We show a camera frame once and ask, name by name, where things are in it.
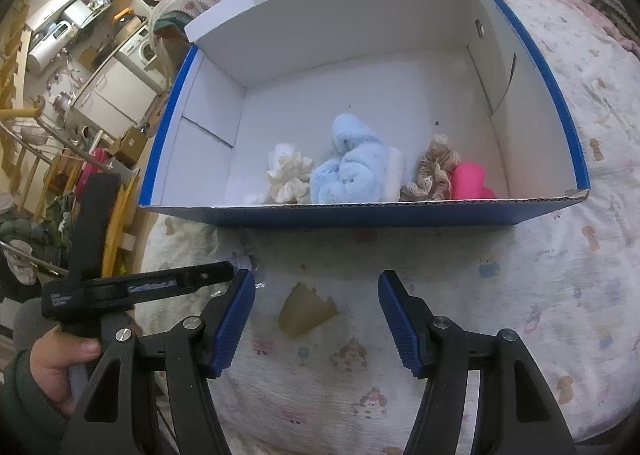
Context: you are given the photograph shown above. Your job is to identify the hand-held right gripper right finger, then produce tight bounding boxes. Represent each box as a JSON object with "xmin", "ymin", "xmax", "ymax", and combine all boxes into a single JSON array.
[{"xmin": 377, "ymin": 269, "xmax": 578, "ymax": 455}]

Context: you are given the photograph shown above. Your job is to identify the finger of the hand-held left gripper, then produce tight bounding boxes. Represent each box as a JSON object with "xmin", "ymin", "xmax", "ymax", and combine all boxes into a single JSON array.
[{"xmin": 180, "ymin": 262, "xmax": 235, "ymax": 293}]

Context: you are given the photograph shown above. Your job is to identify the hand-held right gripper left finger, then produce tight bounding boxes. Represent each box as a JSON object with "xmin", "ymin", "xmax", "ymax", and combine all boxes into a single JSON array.
[{"xmin": 57, "ymin": 269, "xmax": 257, "ymax": 455}]

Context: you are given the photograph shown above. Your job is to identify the blue cardboard box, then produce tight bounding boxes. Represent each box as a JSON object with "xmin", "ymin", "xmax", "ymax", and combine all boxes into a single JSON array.
[{"xmin": 137, "ymin": 0, "xmax": 592, "ymax": 229}]

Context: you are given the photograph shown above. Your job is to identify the white scrunchie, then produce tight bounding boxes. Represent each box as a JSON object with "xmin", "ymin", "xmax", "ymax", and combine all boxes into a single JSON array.
[{"xmin": 265, "ymin": 142, "xmax": 316, "ymax": 206}]

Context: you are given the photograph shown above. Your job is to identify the brown patterned scrunchie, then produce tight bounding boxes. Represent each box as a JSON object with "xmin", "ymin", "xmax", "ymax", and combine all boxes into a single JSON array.
[{"xmin": 398, "ymin": 134, "xmax": 462, "ymax": 202}]

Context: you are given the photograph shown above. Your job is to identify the pink rubber toy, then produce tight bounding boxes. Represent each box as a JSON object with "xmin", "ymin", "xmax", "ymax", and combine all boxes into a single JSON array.
[{"xmin": 450, "ymin": 161, "xmax": 497, "ymax": 200}]

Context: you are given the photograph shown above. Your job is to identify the light blue fluffy towel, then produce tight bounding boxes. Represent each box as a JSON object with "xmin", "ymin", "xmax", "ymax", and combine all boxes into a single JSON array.
[{"xmin": 309, "ymin": 112, "xmax": 405, "ymax": 206}]

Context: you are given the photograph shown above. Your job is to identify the person's left forearm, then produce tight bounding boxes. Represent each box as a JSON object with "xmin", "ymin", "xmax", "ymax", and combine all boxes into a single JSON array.
[{"xmin": 0, "ymin": 350, "xmax": 68, "ymax": 455}]

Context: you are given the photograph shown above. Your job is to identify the person's left hand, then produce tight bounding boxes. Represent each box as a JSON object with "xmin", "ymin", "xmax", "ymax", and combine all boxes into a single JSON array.
[{"xmin": 27, "ymin": 322, "xmax": 103, "ymax": 418}]

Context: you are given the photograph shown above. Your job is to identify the yellow wooden rack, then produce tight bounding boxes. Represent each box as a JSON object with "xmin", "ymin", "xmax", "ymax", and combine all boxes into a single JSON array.
[{"xmin": 100, "ymin": 170, "xmax": 143, "ymax": 281}]

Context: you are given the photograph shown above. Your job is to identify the red bag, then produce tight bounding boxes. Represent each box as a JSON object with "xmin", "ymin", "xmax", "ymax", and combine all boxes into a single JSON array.
[{"xmin": 80, "ymin": 147, "xmax": 113, "ymax": 183}]

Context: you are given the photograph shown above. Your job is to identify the brown paper piece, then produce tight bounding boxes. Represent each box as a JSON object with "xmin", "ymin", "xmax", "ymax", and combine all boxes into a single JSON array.
[{"xmin": 278, "ymin": 281, "xmax": 339, "ymax": 340}]

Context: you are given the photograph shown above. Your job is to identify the brown cardboard carton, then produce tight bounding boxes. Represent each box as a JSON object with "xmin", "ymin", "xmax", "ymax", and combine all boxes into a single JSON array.
[{"xmin": 109, "ymin": 126, "xmax": 151, "ymax": 166}]

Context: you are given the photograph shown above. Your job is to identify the white kitchen base cabinets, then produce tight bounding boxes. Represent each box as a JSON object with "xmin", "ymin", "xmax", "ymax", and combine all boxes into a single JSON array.
[{"xmin": 70, "ymin": 55, "xmax": 168, "ymax": 136}]

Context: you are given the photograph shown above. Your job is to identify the white washing machine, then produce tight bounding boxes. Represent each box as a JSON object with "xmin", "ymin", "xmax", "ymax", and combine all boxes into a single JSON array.
[{"xmin": 120, "ymin": 25, "xmax": 168, "ymax": 86}]

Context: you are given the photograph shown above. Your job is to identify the white water heater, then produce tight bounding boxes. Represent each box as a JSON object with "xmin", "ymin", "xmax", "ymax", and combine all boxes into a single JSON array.
[{"xmin": 27, "ymin": 20, "xmax": 73, "ymax": 76}]

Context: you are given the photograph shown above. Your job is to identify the white kitchen wall cabinets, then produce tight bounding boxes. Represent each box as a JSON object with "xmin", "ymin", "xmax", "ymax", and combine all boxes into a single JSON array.
[{"xmin": 25, "ymin": 0, "xmax": 96, "ymax": 30}]

